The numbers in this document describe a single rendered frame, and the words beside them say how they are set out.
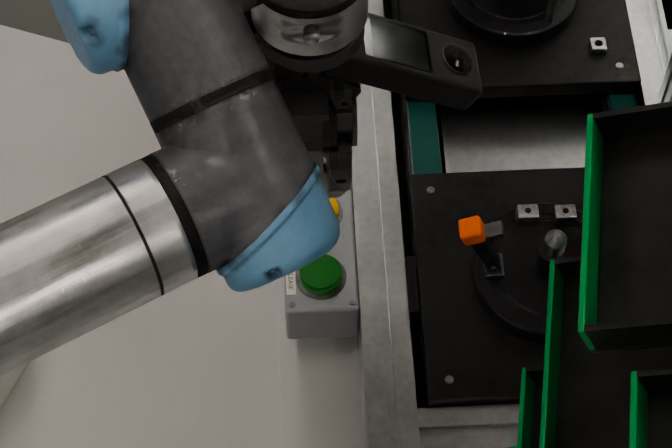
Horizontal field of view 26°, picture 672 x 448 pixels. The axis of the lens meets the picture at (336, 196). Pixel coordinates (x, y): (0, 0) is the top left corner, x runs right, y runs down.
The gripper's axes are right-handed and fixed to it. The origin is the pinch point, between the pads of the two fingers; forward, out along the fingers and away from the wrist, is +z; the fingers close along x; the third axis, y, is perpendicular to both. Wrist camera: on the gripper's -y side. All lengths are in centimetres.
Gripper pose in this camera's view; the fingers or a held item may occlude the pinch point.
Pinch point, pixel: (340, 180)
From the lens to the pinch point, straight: 110.5
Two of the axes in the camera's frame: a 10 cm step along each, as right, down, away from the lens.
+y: -10.0, 0.4, -0.3
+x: 0.5, 8.5, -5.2
